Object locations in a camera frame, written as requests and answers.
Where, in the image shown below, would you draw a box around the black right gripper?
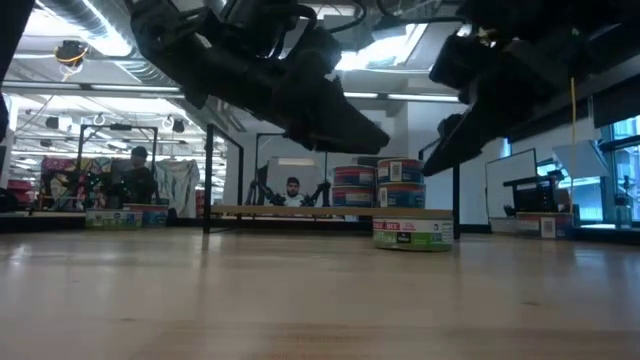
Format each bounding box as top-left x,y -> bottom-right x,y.
422,39 -> 571,176

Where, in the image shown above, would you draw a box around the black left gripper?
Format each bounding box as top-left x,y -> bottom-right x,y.
239,47 -> 390,155

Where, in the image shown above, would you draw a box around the green Bumble Bee tuna can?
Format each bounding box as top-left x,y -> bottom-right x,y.
83,208 -> 145,231
372,216 -> 455,252

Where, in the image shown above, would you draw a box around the cans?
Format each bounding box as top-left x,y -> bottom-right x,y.
516,211 -> 576,240

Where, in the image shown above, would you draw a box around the black-framed wooden shelf rack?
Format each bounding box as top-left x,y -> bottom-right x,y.
202,123 -> 462,236

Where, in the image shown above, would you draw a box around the white whiteboard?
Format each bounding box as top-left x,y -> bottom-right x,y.
484,148 -> 539,220

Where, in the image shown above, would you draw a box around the person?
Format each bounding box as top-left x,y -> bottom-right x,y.
107,145 -> 157,207
282,176 -> 306,208

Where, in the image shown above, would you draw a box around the black equipment cart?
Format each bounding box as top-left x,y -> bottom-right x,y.
502,169 -> 569,217

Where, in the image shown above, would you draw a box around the white angled panel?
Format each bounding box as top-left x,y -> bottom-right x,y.
552,139 -> 610,180

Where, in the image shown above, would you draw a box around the glass window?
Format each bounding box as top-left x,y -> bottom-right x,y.
597,115 -> 640,222

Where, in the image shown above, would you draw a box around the pale hanging cloth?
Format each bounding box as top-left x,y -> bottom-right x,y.
154,158 -> 202,219

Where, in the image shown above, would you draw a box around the long linear ceiling light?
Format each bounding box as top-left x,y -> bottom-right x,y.
0,82 -> 461,103

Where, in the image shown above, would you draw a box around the colourful patterned quilt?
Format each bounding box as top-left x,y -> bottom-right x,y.
39,157 -> 114,211

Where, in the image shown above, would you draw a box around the red storage bin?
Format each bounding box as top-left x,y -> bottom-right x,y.
5,178 -> 37,204

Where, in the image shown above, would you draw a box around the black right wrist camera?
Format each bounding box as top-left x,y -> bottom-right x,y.
428,32 -> 474,91

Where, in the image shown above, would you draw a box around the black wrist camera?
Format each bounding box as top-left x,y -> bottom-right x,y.
428,32 -> 474,91
224,0 -> 311,49

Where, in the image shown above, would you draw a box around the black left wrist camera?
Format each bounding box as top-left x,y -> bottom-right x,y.
224,0 -> 311,49

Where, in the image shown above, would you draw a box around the silver spiral ventilation duct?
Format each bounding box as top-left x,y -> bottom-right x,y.
37,0 -> 201,89

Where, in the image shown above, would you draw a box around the black dome with yellow cable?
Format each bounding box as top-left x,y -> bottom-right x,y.
53,39 -> 91,70

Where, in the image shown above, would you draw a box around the black table frame rails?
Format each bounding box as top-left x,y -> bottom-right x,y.
0,212 -> 640,247

